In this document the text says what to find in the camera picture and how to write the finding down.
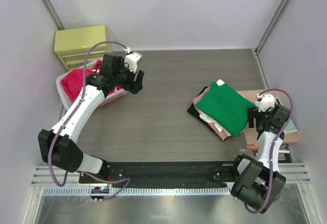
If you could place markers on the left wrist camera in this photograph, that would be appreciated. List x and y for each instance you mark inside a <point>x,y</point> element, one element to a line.
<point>132,59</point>

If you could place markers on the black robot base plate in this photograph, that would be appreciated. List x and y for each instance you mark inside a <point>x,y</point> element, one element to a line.
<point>175,172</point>

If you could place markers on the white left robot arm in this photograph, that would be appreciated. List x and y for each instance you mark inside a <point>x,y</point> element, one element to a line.
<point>58,146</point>

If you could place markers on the white t shirt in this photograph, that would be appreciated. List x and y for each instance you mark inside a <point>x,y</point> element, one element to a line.
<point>209,119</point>

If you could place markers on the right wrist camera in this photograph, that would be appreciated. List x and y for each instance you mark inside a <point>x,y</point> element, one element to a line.
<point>265,102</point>

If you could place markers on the green t shirt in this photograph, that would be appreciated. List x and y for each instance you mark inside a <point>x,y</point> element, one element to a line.
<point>226,106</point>

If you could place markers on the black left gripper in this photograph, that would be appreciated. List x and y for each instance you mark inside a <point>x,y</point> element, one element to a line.
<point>132,88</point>

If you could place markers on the pink t shirt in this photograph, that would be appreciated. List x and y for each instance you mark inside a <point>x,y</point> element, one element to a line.
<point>222,135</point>

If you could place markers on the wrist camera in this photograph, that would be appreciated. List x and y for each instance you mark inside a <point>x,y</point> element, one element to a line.
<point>265,102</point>
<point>132,59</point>

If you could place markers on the white marker pen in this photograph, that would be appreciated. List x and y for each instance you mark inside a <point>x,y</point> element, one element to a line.
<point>280,152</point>

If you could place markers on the teal paperback book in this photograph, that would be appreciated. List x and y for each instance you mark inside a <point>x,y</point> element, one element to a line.
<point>291,128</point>

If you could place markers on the red t shirt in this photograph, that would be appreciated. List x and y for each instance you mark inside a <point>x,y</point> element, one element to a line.
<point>72,83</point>

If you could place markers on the yellow green drawer cabinet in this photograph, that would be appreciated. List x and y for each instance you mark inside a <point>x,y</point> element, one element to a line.
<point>72,45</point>

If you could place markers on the aluminium slotted rail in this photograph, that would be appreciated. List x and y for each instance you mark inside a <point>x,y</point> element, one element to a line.
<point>90,191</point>

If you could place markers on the pink desk mat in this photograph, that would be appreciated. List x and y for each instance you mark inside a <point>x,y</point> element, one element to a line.
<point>250,133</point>

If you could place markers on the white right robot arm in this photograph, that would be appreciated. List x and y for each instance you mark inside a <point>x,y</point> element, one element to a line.
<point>258,181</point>

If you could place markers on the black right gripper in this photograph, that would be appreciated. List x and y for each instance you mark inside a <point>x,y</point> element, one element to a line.
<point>254,113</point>

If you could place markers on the black t shirt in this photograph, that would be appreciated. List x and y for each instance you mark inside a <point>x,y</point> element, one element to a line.
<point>193,112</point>

